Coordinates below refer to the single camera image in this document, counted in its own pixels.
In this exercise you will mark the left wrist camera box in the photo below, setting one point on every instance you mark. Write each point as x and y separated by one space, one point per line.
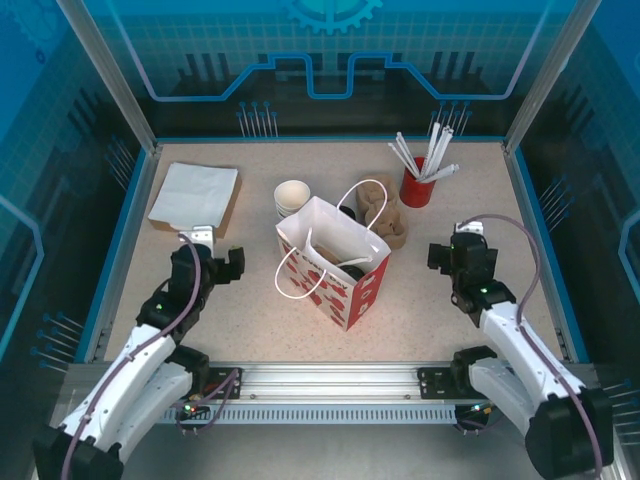
199 235

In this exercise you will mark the white red paper gift bag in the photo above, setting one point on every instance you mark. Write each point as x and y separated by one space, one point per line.
330 225

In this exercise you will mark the stack of black lids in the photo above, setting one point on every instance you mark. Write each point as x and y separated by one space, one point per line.
349 213

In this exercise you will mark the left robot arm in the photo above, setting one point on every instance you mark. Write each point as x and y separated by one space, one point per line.
125 370

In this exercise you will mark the aluminium frame post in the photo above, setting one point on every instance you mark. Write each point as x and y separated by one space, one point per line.
542 75
117 85

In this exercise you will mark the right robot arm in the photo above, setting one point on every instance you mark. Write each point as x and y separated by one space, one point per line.
515 340

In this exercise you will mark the stack of cardboard cup carriers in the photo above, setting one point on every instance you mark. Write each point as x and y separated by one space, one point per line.
392 225

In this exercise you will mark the red cylindrical straw holder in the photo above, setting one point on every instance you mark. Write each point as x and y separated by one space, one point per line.
415 192

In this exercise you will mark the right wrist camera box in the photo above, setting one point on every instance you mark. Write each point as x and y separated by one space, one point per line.
469 229

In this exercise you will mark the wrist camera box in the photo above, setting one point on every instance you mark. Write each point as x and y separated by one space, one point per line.
469 229
199 235

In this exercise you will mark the stack of paper cups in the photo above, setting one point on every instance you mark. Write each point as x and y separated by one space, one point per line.
291 197

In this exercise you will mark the aluminium mounting rail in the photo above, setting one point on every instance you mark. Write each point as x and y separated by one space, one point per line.
330 380

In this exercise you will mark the black plastic cup lid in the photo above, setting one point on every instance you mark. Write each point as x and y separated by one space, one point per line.
354 273

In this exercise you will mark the brown cardboard cup carrier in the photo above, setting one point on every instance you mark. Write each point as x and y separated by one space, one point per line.
325 255

